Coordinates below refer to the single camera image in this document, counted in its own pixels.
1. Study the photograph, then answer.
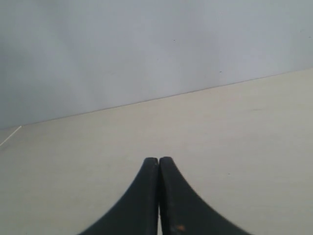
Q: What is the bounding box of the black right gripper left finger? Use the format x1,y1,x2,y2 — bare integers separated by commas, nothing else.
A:
81,158,158,235

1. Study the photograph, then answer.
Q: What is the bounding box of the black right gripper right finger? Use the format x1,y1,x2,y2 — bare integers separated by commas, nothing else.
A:
158,157,247,235

